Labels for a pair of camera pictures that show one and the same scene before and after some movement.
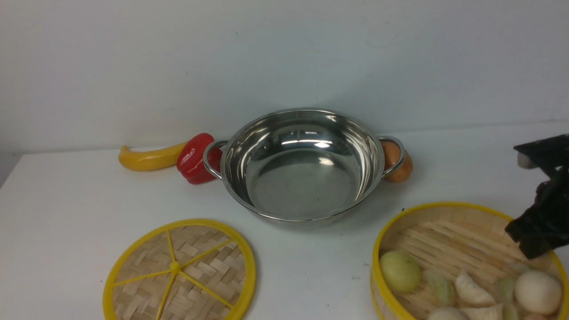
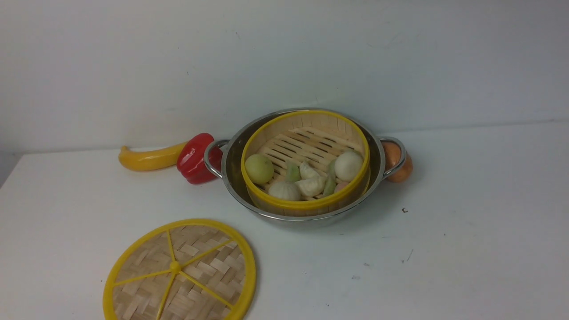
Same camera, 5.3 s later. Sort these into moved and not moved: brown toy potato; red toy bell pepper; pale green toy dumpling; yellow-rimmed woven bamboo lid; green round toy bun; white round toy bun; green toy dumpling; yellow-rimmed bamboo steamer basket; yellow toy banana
Moved: yellow-rimmed bamboo steamer basket; white round toy bun; pale green toy dumpling; green toy dumpling; green round toy bun
Not moved: brown toy potato; yellow toy banana; red toy bell pepper; yellow-rimmed woven bamboo lid
